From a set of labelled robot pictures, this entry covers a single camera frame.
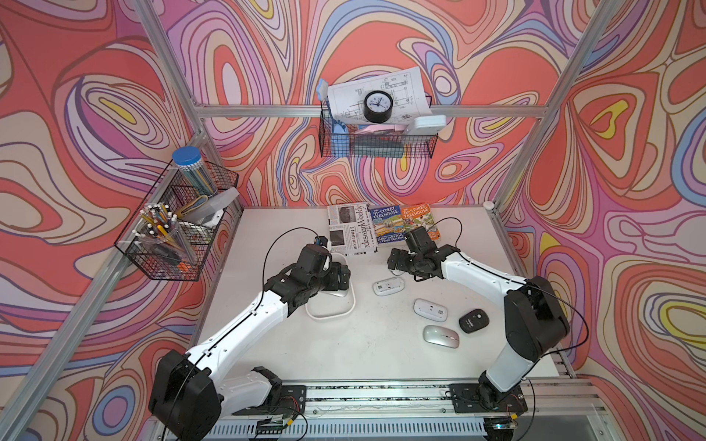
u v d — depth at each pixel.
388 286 0.93
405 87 0.82
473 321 0.86
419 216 1.14
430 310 0.88
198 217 0.74
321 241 0.71
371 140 0.78
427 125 0.71
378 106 0.78
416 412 0.72
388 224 1.11
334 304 0.93
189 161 0.70
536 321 0.46
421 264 0.68
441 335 0.85
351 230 1.08
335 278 0.71
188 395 0.38
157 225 0.57
